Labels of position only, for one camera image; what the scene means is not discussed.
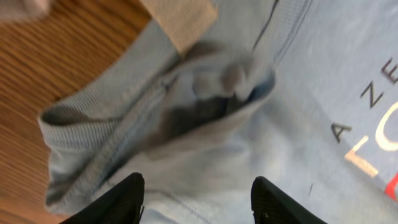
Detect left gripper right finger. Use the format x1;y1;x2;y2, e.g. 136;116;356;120
251;176;326;224

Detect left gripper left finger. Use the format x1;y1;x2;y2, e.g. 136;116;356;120
62;172;145;224

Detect light blue printed t-shirt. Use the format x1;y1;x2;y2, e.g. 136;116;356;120
39;0;397;223

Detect folded beige trousers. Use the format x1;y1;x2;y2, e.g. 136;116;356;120
1;0;54;22

